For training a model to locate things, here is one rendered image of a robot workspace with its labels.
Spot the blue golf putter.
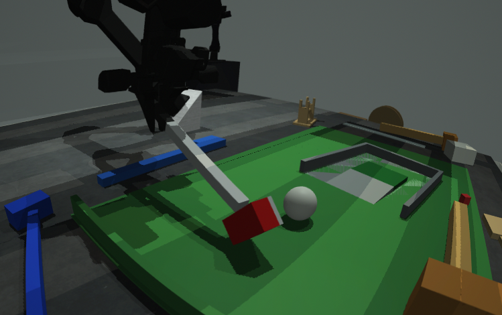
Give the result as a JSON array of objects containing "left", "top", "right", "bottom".
[{"left": 4, "top": 190, "right": 54, "bottom": 315}]

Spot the blue long flat bar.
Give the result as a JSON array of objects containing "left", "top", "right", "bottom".
[{"left": 97, "top": 135, "right": 226, "bottom": 187}]

